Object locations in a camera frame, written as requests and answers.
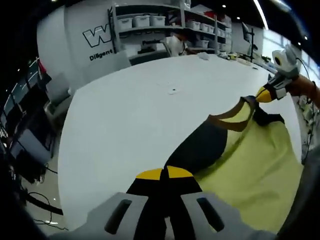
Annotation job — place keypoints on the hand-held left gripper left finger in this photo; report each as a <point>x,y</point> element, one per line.
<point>115,215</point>

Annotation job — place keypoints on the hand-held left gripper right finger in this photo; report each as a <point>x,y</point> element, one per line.
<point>200,215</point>

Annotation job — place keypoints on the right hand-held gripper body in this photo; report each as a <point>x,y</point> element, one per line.
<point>287,62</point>

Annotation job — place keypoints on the yellow blue black garment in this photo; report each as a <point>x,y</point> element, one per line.
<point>250,162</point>

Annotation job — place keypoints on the person's right hand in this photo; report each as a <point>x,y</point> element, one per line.
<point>301,87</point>

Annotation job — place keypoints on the dark grey table object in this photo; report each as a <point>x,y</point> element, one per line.
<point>270,77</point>

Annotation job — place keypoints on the small green object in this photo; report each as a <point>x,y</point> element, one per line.
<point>266,58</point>

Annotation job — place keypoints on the pile of small table items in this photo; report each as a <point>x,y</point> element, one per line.
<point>236,57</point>

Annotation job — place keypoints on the long ceiling light strip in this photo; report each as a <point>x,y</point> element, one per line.
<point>261,15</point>

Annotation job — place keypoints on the black tripod stand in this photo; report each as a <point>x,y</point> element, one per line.
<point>45,203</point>

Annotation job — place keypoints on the white crumpled cloth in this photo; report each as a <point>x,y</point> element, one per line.
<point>204,56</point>

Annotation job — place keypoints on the person's grey shirt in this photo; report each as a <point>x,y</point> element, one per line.
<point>308,160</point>

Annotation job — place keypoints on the round ceiling spotlights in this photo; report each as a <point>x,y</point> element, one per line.
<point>223,5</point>

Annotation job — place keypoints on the grey metal storage shelf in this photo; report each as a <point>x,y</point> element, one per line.
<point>185,15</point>

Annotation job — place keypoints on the row of white storage bins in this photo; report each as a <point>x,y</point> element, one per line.
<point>141,21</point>

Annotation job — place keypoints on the grey low partition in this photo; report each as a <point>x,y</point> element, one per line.
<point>122,58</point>

